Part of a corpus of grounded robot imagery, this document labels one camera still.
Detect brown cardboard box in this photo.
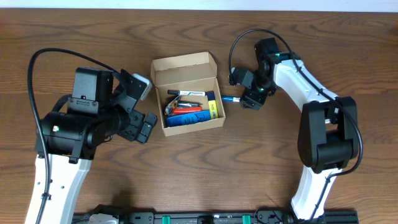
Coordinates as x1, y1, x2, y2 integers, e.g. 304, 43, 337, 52
150, 52, 226, 136

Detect blue plastic holder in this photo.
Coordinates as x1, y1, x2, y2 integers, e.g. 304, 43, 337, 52
166, 110, 211, 127

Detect blue whiteboard marker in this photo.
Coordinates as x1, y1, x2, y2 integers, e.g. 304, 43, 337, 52
221, 96, 240, 103

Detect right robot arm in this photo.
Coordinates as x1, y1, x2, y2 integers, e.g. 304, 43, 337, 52
229, 38, 363, 223

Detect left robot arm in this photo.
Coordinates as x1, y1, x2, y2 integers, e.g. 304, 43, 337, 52
25, 67, 157, 223

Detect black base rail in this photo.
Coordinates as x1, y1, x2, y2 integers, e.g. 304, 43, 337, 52
71, 203, 360, 224

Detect yellow highlighter with blue cap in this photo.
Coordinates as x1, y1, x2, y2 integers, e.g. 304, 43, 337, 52
206, 91, 219, 119

